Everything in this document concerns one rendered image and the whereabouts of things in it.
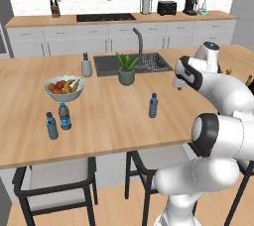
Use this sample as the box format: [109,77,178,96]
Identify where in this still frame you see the black coffee machine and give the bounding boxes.
[182,0,200,17]

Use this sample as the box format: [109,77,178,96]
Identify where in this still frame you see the grey tap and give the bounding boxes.
[132,27,145,67]

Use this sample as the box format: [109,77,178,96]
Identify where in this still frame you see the silver kettle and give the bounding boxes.
[139,0,154,16]

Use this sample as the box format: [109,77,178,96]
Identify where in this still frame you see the clear blue plastic bottle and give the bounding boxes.
[45,111,60,141]

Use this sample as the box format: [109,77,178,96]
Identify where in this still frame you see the small blue plastic bottle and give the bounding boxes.
[148,92,159,119]

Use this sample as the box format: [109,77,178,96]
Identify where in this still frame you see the yellow banana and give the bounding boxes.
[70,78,81,93]
[63,78,74,94]

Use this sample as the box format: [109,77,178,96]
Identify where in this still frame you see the potted green plant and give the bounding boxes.
[115,52,141,87]

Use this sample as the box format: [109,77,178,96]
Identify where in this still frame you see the black toaster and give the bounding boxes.
[156,0,179,17]

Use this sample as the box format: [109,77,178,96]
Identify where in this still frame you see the white lower cupboard run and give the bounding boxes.
[6,19,238,58]

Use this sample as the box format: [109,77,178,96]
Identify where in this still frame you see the dark grey sink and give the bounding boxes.
[92,52,175,78]

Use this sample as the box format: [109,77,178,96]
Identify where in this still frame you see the grey soap dispenser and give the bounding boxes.
[80,52,93,78]

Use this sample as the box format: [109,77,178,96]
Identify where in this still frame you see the white fruit bowl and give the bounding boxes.
[44,74,86,103]

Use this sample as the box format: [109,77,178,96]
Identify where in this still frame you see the wooden knife block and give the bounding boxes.
[49,0,62,19]

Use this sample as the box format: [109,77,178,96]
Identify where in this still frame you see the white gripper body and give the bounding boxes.
[173,76,188,91]

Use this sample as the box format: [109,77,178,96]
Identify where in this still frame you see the black hob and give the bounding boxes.
[75,12,137,23]

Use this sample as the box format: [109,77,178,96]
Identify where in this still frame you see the black stool with grey seat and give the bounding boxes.
[223,160,254,226]
[11,156,99,226]
[124,144,201,226]

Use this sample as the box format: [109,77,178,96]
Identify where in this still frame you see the dark-capped blue-label plastic bottle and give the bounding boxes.
[58,102,72,131]

